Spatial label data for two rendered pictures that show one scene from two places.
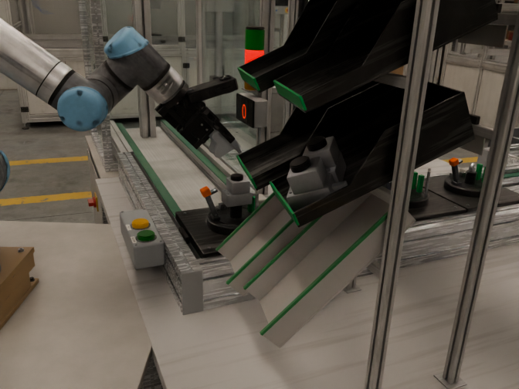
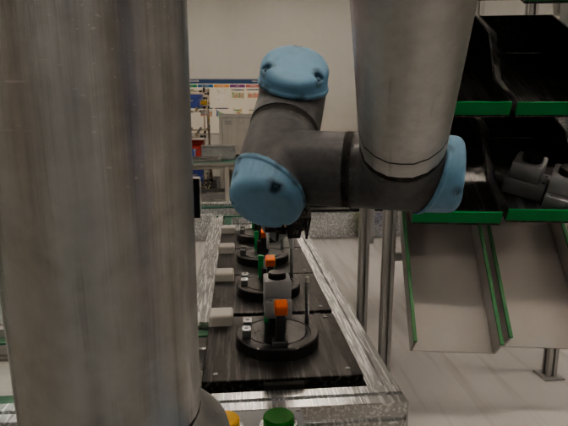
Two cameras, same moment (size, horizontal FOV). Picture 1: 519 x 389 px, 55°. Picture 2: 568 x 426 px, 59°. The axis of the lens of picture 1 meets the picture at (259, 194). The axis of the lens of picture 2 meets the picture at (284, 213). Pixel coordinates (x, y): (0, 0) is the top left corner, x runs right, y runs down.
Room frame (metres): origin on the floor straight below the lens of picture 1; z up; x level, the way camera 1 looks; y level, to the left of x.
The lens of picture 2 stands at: (0.83, 0.81, 1.35)
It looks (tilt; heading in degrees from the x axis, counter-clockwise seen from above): 11 degrees down; 289
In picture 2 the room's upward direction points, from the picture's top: straight up
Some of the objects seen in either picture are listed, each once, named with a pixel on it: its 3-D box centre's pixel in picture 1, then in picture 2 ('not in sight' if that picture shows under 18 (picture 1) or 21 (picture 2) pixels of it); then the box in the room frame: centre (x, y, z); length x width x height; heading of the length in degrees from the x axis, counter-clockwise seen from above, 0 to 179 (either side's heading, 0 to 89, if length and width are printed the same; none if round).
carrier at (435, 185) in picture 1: (470, 175); (258, 225); (1.40, -0.63, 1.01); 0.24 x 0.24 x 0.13; 24
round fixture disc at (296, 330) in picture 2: (235, 219); (276, 336); (1.10, 0.06, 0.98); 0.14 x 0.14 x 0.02
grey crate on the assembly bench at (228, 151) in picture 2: not in sight; (219, 151); (3.61, -4.93, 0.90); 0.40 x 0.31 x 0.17; 20
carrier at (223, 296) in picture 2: not in sight; (268, 272); (1.20, -0.18, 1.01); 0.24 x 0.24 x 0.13; 24
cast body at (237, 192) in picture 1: (240, 188); (276, 289); (1.10, 0.05, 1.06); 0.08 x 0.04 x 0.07; 114
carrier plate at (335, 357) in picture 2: (235, 227); (277, 346); (1.10, 0.06, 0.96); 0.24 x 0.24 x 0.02; 24
